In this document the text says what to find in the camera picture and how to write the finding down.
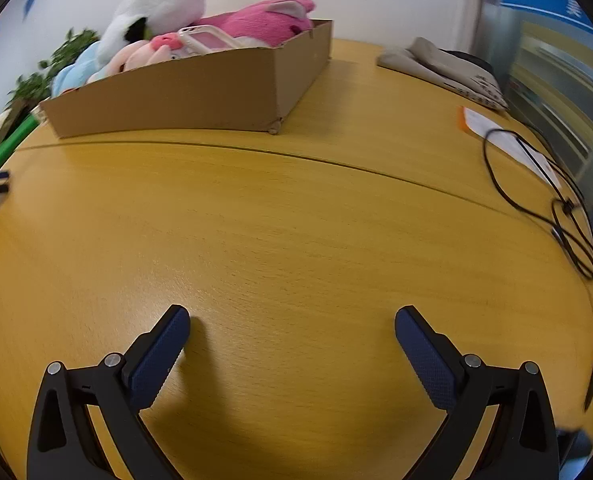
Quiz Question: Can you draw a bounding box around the blue window banner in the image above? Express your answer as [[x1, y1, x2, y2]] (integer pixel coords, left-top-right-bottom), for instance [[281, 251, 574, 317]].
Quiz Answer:
[[499, 0, 593, 36]]

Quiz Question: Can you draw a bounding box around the green crate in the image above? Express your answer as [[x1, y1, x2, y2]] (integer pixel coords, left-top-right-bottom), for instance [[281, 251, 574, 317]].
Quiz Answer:
[[0, 110, 44, 176]]

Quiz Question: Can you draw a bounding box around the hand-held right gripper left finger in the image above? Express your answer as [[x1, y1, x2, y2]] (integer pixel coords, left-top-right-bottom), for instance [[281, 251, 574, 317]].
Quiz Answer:
[[26, 304, 192, 480]]

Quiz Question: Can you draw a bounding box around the teal and pink plush toy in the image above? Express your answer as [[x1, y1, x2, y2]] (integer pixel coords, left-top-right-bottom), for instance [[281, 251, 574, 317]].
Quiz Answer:
[[54, 32, 184, 96]]

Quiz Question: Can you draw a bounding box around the cardboard box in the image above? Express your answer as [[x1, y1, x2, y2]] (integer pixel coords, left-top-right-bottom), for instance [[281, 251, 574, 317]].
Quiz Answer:
[[39, 19, 334, 139]]

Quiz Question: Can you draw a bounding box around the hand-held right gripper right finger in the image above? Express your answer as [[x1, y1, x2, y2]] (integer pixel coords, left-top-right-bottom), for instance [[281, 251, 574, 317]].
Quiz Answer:
[[395, 305, 561, 480]]

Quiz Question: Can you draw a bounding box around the grey cloth bag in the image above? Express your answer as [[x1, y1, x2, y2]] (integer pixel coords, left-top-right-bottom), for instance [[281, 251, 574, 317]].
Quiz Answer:
[[376, 36, 509, 112]]

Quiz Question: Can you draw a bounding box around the white phone case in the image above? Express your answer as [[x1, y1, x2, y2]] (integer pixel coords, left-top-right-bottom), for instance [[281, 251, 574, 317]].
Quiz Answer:
[[178, 24, 240, 56]]

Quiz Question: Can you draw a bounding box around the black and white panda plush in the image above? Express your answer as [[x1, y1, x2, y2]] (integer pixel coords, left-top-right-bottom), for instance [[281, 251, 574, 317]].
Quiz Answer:
[[98, 0, 216, 68]]

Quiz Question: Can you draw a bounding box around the orange and white paper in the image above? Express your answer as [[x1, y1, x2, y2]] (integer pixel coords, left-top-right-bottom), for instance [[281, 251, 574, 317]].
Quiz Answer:
[[457, 106, 562, 188]]

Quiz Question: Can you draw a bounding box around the green potted plant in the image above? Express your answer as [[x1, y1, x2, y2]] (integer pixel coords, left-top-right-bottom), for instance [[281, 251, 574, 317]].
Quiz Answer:
[[9, 27, 102, 106]]

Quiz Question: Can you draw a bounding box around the yellow framed rack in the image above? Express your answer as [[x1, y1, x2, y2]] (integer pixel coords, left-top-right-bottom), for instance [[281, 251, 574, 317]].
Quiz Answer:
[[509, 20, 593, 163]]

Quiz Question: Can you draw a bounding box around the black cable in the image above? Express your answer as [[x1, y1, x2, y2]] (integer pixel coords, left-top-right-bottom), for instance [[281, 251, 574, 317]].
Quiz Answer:
[[483, 129, 593, 311]]

